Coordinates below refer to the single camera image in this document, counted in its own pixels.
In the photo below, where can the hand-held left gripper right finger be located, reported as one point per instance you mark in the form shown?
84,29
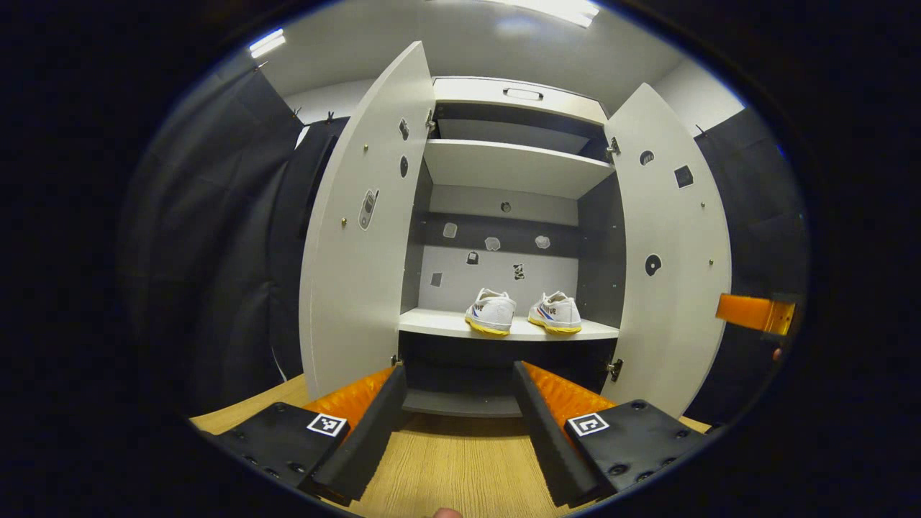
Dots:
543,435

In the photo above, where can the white canvas shoe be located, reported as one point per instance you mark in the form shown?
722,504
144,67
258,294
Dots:
493,313
557,313

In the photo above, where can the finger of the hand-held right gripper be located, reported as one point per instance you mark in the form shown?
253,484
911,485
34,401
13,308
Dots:
745,311

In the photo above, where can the white shoe cabinet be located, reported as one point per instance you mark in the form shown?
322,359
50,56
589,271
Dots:
496,280

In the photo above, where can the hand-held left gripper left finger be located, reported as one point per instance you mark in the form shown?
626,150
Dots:
374,439

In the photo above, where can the ceiling strip light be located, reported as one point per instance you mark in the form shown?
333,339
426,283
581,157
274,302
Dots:
266,43

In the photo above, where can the ceiling light panel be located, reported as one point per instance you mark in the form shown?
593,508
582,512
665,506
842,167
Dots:
561,8

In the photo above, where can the white cabinet shelf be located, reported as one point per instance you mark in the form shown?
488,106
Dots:
432,322
511,165

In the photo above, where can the white cabinet door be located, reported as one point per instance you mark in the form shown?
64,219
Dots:
669,324
352,288

